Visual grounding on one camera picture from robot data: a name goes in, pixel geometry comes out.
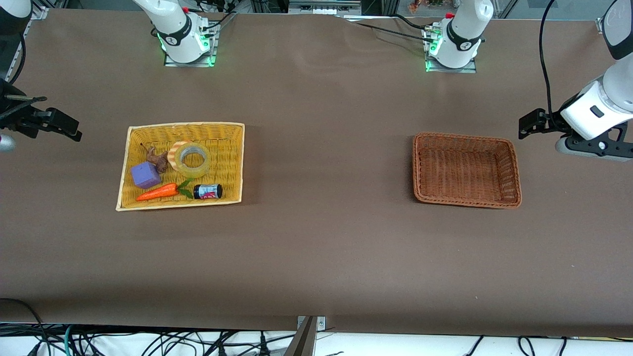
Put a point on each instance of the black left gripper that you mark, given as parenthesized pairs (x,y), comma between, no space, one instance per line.
(550,121)

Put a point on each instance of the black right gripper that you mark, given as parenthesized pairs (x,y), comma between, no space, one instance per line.
(20,120)

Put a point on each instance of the clear tape roll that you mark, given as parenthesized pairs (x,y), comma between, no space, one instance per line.
(198,171)

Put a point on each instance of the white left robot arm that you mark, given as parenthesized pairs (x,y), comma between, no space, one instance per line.
(593,109)

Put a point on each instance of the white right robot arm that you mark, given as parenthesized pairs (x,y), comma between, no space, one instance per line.
(180,34)

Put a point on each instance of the brown wicker basket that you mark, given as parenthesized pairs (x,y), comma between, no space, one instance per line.
(465,170)

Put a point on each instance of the purple foam cube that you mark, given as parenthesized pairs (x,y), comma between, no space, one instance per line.
(145,175)

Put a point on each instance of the brown root toy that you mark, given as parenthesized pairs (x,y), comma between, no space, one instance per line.
(159,159)

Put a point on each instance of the toy croissant bread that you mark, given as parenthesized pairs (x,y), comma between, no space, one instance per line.
(171,155)

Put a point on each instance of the orange toy carrot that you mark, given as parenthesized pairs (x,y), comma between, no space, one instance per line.
(158,192)

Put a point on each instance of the small black can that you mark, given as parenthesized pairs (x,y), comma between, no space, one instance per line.
(207,191)

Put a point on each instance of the yellow wicker basket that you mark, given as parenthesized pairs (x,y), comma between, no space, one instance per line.
(227,148)

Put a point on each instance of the brown table cover sheet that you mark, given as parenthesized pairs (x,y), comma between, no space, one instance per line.
(316,247)

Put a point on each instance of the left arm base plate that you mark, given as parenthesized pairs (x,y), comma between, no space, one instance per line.
(452,69)

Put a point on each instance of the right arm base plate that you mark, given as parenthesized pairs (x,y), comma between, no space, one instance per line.
(190,62)

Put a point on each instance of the metal table edge bracket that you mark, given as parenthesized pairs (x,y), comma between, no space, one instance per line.
(309,336)

